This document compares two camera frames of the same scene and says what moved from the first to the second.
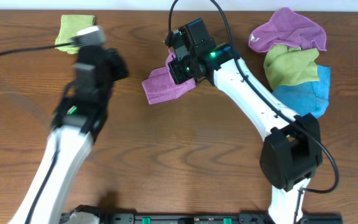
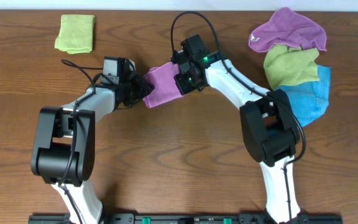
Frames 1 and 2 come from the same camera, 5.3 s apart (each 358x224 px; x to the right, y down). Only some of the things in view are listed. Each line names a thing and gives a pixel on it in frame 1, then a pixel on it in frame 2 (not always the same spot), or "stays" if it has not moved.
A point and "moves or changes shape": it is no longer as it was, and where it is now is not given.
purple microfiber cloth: (160, 86) moves or changes shape
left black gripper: (122, 66) → (144, 89)
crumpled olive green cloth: (283, 66) stays
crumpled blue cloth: (311, 97) stays
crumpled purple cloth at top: (288, 27) stays
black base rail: (113, 218) stays
